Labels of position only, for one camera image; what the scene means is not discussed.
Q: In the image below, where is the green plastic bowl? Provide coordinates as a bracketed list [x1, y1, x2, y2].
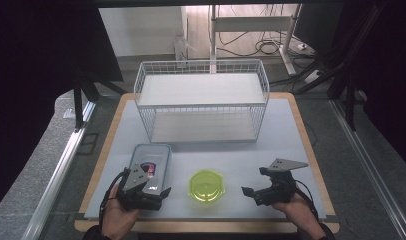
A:
[188, 169, 226, 205]

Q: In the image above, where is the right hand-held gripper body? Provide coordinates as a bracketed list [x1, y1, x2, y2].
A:
[253, 158, 309, 206]

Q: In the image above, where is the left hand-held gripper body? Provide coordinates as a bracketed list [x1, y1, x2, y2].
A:
[116, 163, 164, 212]

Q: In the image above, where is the white power strip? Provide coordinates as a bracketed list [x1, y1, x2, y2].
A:
[304, 69, 323, 85]

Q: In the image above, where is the hand-held gripper cable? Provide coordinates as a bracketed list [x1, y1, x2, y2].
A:
[293, 179, 321, 220]
[98, 172, 127, 229]

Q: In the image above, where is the bundle of black floor cables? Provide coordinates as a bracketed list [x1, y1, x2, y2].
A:
[216, 4, 285, 58]

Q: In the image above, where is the black metal stand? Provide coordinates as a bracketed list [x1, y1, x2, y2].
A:
[292, 3, 385, 132]
[72, 68, 128, 132]

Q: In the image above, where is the white metal desk frame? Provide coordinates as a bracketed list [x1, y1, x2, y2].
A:
[208, 3, 303, 76]

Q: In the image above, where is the clear plastic bottle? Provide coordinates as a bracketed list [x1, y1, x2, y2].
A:
[173, 32, 198, 69]

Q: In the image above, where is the grey table mat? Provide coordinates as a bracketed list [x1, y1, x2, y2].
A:
[84, 98, 327, 221]

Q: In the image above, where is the dark curtain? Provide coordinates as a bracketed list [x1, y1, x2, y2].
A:
[337, 0, 406, 166]
[0, 0, 125, 216]

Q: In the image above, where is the white wire shelf rack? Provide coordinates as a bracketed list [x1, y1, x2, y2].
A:
[133, 59, 271, 145]

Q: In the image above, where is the aluminium rail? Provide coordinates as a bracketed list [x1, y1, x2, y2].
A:
[328, 99, 406, 240]
[21, 101, 97, 240]

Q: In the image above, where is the clear food storage container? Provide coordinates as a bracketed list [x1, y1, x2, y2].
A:
[128, 143, 173, 196]

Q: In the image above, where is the right hand-held gripper cable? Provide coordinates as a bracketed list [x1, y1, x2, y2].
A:
[293, 179, 321, 220]

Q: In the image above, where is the person's left hand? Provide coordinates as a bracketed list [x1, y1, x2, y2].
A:
[100, 183, 141, 240]

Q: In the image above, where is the person's right hand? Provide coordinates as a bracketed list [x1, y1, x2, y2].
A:
[272, 191, 321, 240]

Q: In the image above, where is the left hand-held gripper cable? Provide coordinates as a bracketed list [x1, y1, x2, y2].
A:
[98, 172, 127, 229]

